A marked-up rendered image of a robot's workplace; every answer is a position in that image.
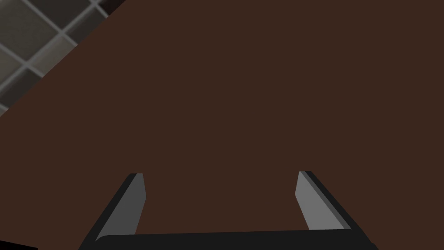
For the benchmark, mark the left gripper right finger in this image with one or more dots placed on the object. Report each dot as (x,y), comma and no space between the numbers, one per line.
(317,208)

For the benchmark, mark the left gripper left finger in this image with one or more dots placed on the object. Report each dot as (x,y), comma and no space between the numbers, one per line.
(130,208)

